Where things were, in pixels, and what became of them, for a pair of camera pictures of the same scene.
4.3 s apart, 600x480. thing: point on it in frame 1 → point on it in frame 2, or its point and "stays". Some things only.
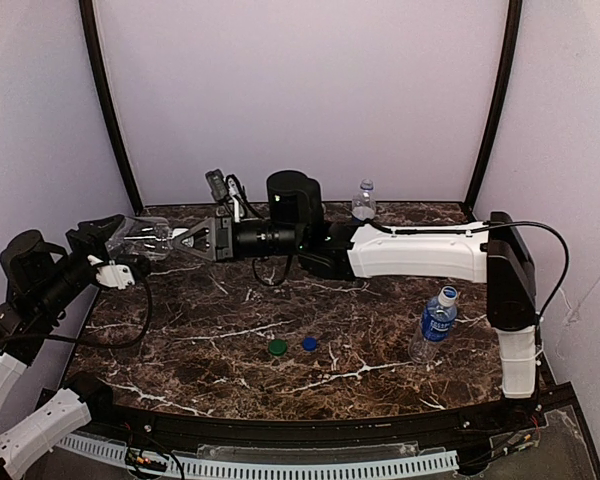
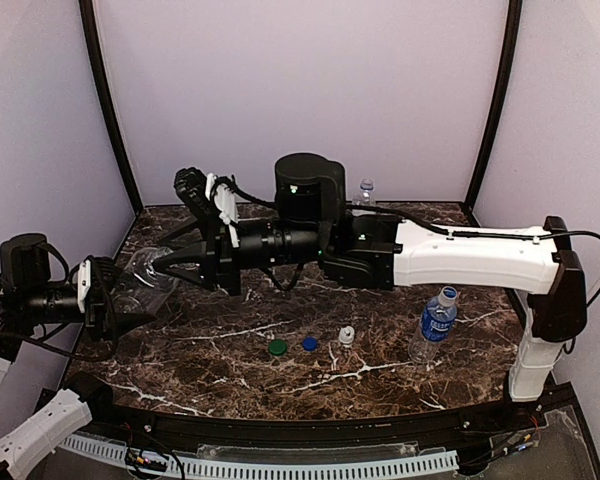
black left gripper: x=81 y=242 → x=98 y=314
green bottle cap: x=278 y=347 stays
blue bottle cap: x=310 y=343 stays
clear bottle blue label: x=436 y=325 stays
